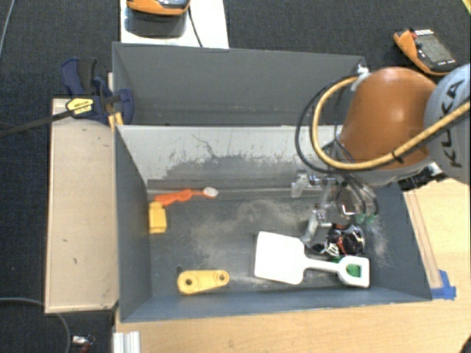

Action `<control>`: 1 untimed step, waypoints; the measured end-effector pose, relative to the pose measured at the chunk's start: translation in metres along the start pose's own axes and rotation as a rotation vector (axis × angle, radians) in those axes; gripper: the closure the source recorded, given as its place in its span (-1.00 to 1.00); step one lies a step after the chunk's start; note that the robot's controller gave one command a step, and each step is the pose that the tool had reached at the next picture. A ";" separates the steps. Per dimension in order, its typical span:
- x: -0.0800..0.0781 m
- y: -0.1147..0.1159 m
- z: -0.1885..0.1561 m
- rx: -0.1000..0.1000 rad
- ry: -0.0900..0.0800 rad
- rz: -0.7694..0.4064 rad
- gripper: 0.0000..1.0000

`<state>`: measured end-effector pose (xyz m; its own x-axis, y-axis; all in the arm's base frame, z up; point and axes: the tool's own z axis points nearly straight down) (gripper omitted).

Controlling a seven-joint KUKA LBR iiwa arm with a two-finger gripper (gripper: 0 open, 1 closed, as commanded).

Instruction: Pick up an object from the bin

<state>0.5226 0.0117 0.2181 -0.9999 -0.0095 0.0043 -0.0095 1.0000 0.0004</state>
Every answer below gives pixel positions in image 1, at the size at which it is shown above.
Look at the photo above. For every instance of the black cylinder on white bracket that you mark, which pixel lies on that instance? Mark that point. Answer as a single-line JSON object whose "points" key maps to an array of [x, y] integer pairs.
{"points": [[416, 180]]}

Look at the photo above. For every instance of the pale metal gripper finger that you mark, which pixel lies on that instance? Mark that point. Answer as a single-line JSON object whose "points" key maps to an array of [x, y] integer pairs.
{"points": [[299, 189], [312, 230]]}

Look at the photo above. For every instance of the yellow block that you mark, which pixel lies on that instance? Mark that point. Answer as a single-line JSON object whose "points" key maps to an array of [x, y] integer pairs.
{"points": [[157, 219]]}

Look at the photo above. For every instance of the orange toothbrush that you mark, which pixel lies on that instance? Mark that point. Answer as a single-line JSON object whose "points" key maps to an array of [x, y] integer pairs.
{"points": [[176, 196]]}

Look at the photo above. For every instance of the black and red crumpled packet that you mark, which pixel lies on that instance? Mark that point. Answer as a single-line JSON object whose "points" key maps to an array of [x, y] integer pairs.
{"points": [[346, 241]]}

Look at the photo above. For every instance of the grey metal bin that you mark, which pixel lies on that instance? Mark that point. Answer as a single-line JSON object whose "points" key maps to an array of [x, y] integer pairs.
{"points": [[221, 241]]}

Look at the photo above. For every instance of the pale wood board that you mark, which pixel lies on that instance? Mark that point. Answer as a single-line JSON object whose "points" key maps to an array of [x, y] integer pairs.
{"points": [[81, 215]]}

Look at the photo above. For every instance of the white toy shovel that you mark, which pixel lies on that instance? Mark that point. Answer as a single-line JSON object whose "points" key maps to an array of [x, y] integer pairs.
{"points": [[279, 257]]}

